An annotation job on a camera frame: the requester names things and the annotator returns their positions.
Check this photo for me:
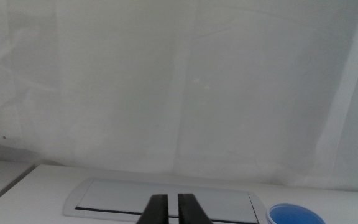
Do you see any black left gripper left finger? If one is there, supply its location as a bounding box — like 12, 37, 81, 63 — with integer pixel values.
136, 194, 170, 224

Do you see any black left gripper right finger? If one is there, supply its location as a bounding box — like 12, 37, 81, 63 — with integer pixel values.
177, 193, 214, 224

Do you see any blue plastic cup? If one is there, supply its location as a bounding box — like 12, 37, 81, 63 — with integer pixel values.
265, 203, 328, 224

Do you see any white cloth backdrop curtain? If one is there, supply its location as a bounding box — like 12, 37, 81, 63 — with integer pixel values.
0, 0, 358, 194

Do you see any silver table cable hatch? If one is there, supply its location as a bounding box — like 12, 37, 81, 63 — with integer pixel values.
62, 177, 269, 224

